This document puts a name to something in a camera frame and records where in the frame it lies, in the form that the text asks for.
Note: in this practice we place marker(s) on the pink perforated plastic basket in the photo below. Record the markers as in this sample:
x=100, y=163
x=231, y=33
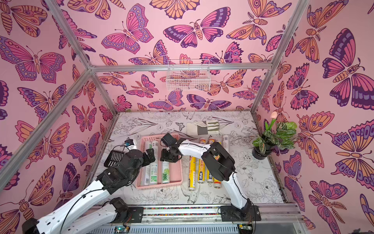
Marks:
x=175, y=169

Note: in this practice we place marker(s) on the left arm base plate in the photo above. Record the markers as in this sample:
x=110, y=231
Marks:
x=131, y=215

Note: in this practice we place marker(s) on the white wire wall basket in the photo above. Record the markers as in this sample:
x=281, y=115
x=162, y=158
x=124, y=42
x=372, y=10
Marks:
x=189, y=74

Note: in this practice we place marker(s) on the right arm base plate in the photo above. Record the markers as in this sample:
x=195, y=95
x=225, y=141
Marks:
x=233, y=214

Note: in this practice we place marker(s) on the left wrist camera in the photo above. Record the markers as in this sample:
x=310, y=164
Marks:
x=130, y=144

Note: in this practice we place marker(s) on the potted green plant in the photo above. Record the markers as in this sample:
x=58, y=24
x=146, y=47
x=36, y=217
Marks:
x=276, y=134

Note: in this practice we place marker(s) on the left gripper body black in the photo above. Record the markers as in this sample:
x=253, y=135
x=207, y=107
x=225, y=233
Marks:
x=146, y=161

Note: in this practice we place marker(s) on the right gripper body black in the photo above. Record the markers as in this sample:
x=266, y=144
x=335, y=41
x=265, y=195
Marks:
x=170, y=155

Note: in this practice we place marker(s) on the white green plastic wrap roll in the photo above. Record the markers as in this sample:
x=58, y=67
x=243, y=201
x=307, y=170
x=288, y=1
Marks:
x=165, y=172
x=154, y=165

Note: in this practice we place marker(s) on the folded beige green cloth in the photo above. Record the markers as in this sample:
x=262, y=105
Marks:
x=203, y=128

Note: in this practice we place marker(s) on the aluminium front rail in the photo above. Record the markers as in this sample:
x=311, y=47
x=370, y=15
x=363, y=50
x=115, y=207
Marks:
x=193, y=215

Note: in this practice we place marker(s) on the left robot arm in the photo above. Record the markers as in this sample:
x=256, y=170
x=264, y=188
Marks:
x=122, y=169

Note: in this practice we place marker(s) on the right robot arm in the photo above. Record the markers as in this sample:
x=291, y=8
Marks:
x=217, y=160

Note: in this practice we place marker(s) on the yellow plastic wrap roll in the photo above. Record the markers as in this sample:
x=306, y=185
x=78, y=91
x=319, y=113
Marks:
x=192, y=174
x=216, y=183
x=209, y=176
x=201, y=172

